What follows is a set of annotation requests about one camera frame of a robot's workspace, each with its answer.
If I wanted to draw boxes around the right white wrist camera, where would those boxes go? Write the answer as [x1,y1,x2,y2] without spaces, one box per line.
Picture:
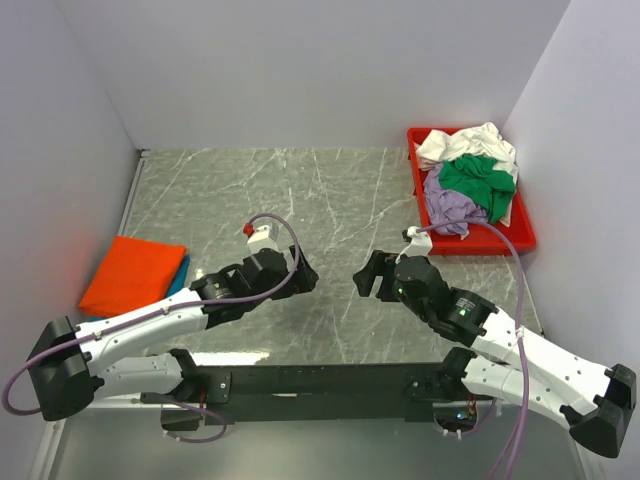
[400,226,433,257]

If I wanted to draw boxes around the green t shirt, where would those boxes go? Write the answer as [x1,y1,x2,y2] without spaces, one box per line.
[439,153,516,223]

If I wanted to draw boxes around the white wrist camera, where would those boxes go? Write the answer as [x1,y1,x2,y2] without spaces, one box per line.
[243,223,279,254]
[400,226,433,257]

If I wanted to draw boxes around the red plastic bin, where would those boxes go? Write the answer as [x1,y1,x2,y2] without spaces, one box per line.
[407,127,536,256]

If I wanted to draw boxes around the lilac t shirt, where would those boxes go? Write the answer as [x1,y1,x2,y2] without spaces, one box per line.
[423,163,487,240]

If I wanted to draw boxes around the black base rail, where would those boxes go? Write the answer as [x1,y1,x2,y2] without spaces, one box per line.
[171,363,488,424]

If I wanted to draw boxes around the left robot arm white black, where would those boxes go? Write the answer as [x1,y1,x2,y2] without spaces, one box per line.
[28,247,319,421]

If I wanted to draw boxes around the folded orange t shirt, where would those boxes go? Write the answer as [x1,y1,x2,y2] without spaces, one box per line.
[78,236,187,318]

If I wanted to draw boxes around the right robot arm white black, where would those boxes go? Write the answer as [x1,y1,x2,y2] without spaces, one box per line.
[353,250,637,458]

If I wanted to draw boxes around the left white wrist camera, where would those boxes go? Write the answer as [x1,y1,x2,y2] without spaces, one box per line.
[243,223,279,254]

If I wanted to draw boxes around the folded teal t shirt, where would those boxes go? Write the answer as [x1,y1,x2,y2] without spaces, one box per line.
[78,255,190,318]

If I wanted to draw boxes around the white t shirt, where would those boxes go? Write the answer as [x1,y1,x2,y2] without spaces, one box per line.
[416,122,518,227]

